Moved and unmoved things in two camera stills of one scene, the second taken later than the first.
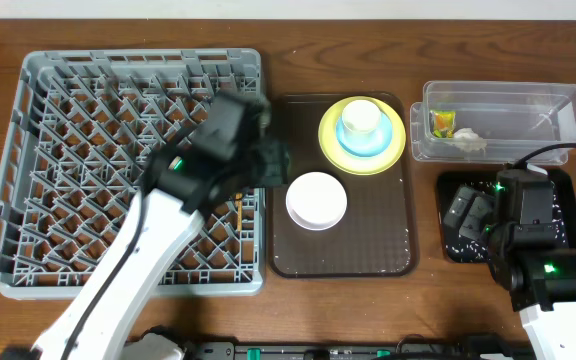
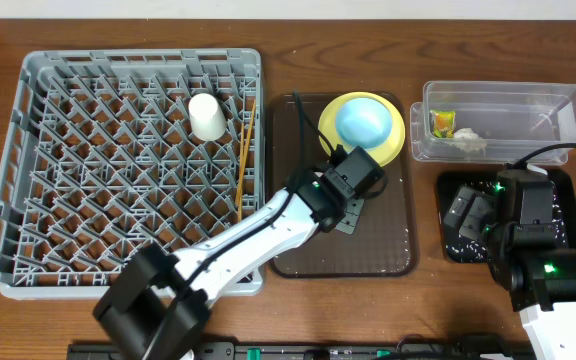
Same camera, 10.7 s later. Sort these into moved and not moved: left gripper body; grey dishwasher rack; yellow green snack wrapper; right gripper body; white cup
Moved: left gripper body; white cup
Not moved: right gripper body; grey dishwasher rack; yellow green snack wrapper
